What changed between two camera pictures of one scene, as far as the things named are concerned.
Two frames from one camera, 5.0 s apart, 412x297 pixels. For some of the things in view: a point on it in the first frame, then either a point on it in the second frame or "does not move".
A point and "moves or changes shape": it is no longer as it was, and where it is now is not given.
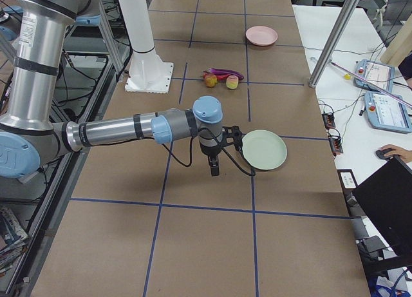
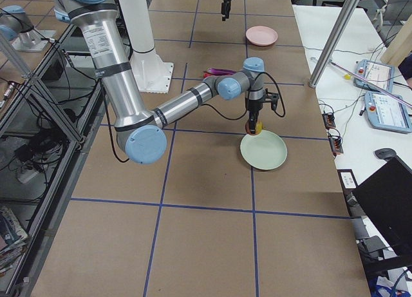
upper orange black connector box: x=329 y=120 does not move
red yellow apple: x=210 y=80 moves or changes shape
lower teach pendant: x=388 y=113 does not move
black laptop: x=385 y=198 does not move
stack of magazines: x=13 y=240 does not move
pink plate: x=261 y=35 does not move
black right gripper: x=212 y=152 → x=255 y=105
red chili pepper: x=222 y=76 moves or changes shape
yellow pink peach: x=232 y=82 moves or changes shape
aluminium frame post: x=345 y=14 does not move
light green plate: x=264 y=149 does not move
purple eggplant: x=221 y=71 does not move
